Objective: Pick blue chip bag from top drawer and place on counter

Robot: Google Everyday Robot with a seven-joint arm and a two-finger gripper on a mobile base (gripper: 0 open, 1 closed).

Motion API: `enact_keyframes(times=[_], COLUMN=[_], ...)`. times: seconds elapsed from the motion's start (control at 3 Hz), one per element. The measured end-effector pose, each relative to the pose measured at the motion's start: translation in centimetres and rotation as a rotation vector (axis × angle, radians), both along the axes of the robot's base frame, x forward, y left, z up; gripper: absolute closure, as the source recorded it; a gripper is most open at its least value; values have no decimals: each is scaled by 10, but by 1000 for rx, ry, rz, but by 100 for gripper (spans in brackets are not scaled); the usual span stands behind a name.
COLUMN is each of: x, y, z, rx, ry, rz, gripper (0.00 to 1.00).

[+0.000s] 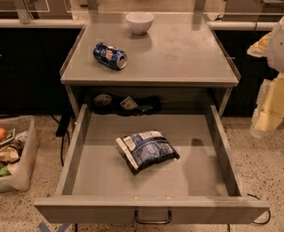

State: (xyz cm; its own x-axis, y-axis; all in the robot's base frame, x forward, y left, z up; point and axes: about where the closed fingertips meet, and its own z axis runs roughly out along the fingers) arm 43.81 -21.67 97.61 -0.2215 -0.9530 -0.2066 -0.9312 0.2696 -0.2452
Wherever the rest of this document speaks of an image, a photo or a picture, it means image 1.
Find blue chip bag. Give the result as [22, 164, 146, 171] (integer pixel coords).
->
[116, 130, 180, 171]

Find white bowl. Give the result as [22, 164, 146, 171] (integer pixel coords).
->
[126, 12, 155, 35]

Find black drawer handle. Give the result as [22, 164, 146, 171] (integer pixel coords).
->
[134, 210, 172, 225]

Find grey counter cabinet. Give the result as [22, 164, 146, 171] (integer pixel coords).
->
[61, 13, 240, 113]

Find blue soda can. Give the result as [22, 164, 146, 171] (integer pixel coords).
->
[93, 43, 128, 71]

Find dark items behind drawer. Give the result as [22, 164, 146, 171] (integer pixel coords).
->
[91, 94, 161, 116]

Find clear plastic bin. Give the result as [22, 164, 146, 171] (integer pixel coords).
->
[0, 116, 39, 193]

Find grey open drawer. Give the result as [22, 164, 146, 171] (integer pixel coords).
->
[35, 105, 270, 224]

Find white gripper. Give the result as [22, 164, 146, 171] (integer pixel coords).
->
[247, 15, 284, 138]

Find black cable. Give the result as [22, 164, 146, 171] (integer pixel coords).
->
[246, 192, 272, 226]

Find tan snack bag in bin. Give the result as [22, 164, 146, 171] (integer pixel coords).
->
[0, 147, 19, 162]

